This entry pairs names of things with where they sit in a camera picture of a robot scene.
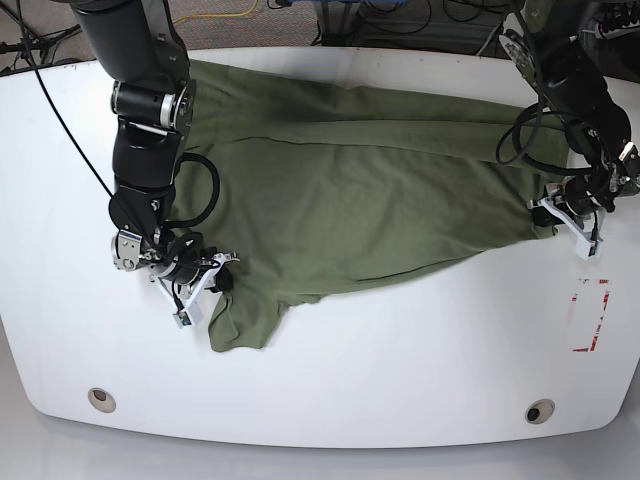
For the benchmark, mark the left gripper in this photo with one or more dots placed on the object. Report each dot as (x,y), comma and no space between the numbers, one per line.
(580,196)

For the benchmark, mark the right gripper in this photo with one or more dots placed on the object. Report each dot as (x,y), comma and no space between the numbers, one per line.
(183,265)

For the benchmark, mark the green T-shirt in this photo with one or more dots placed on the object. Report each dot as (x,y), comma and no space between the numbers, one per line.
(327,190)

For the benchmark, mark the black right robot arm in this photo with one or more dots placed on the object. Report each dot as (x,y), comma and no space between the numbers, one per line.
(153,94)

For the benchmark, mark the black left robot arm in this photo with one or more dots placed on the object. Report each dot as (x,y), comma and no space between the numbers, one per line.
(542,40)

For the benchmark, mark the red tape rectangle marking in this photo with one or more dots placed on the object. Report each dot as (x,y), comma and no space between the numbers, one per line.
(586,314)

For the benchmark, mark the left grey table grommet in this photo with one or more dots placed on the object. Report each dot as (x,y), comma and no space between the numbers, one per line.
(101,400)

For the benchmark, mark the grey table grommet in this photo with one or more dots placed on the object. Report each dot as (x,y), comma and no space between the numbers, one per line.
(540,411)
(101,400)

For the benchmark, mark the right grey table grommet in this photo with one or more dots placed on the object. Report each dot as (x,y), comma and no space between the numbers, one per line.
(540,411)

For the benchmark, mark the white power strip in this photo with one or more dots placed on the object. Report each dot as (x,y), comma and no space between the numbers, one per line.
(615,20)

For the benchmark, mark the black tripod stand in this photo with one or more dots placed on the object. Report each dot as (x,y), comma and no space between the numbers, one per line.
(33,49)

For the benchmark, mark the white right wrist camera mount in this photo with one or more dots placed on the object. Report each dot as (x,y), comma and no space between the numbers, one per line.
(187,310)

